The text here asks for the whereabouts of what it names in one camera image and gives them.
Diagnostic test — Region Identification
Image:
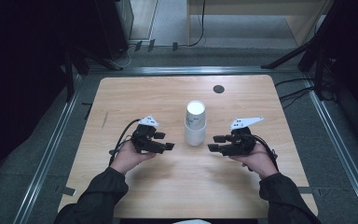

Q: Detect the black computer tower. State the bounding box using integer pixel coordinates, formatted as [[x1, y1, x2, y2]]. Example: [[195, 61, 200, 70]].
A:
[[94, 0, 135, 61]]

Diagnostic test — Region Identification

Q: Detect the floral white paper cup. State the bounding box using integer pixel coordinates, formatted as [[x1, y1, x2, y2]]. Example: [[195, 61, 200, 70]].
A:
[[185, 99, 207, 131]]

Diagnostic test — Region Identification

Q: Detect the light wooden desk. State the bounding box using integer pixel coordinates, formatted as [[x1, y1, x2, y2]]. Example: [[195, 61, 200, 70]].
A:
[[186, 0, 335, 47]]

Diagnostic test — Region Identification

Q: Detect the person's left hand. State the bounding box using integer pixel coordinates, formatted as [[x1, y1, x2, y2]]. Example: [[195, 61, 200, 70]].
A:
[[110, 141, 157, 175]]

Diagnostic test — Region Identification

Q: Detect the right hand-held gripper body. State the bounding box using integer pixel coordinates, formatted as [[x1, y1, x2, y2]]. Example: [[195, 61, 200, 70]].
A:
[[227, 116, 265, 157]]

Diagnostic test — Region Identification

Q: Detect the hand-held gripper cable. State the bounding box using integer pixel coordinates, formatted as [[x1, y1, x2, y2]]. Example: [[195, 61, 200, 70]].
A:
[[254, 134, 280, 173], [108, 118, 143, 166]]

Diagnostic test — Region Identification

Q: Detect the black tripod stand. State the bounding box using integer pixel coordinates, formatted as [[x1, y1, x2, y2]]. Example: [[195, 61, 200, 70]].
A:
[[260, 0, 349, 101]]

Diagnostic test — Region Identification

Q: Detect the left hand-held gripper cable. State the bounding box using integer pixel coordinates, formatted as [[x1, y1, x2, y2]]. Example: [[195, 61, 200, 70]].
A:
[[108, 118, 143, 166]]

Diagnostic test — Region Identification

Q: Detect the right hand-held gripper cable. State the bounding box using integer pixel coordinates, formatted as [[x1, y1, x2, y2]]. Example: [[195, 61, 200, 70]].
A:
[[254, 134, 280, 173]]

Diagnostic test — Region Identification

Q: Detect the plain white cup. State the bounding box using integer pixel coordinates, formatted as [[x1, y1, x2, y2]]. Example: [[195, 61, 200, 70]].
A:
[[184, 123, 207, 147]]

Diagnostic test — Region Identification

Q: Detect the metal floor rail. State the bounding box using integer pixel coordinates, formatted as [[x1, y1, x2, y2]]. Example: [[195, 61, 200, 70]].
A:
[[12, 74, 87, 224], [302, 76, 358, 224]]

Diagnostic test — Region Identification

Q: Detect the black hanging cable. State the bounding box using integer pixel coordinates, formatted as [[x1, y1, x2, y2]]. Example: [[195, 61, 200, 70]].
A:
[[188, 0, 207, 48]]

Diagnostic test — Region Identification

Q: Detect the person's right hand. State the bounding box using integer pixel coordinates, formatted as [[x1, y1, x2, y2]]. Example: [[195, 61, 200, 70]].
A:
[[229, 143, 279, 180]]

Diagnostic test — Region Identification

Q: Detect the black floor cable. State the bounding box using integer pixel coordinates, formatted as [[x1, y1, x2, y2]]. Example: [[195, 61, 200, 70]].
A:
[[274, 77, 317, 110]]

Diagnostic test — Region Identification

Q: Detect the black metal stand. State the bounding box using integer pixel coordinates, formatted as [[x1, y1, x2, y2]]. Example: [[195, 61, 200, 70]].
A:
[[62, 46, 125, 103]]

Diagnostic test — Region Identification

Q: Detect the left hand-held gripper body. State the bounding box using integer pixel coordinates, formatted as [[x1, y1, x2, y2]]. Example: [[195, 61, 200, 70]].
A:
[[131, 115, 166, 154]]

